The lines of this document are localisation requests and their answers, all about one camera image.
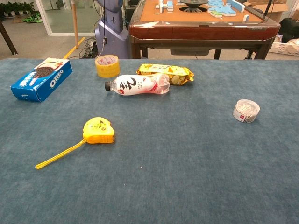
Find yellow tape measure with strap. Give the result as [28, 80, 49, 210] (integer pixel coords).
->
[35, 117, 115, 170]

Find yellow packing tape roll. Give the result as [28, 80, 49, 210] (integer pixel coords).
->
[94, 55, 121, 78]

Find white-labelled plastic drink bottle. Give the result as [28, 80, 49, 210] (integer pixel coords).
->
[104, 73, 171, 97]

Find yellow snack bag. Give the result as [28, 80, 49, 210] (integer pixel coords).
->
[136, 63, 195, 86]

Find blue table mat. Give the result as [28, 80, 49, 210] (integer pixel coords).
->
[0, 58, 299, 224]

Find blue-grey machine base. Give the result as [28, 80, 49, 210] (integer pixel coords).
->
[94, 0, 129, 59]

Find clear round paper clip tub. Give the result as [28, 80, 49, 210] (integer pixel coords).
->
[232, 99, 261, 124]

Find brown mahjong table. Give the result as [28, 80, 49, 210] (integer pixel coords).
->
[128, 0, 281, 60]

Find blue Oreo cookie box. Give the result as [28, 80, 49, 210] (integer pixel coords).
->
[10, 57, 73, 103]

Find wooden pole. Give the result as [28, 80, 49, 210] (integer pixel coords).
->
[71, 0, 79, 49]

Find green cloth bundle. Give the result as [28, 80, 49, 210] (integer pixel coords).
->
[21, 13, 44, 24]

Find white plastic basket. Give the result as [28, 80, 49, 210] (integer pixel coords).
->
[268, 35, 299, 56]

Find dark table leg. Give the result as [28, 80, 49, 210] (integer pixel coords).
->
[0, 20, 18, 56]

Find black bag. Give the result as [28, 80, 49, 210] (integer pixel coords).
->
[279, 18, 299, 44]

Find cardboard box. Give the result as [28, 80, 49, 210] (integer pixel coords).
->
[242, 0, 292, 23]

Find green potted plants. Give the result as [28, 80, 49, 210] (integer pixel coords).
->
[0, 1, 35, 17]

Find white hanging cable with plug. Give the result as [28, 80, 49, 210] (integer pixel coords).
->
[97, 0, 108, 58]

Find floor cable bundle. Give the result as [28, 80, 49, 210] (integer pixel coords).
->
[79, 36, 99, 59]

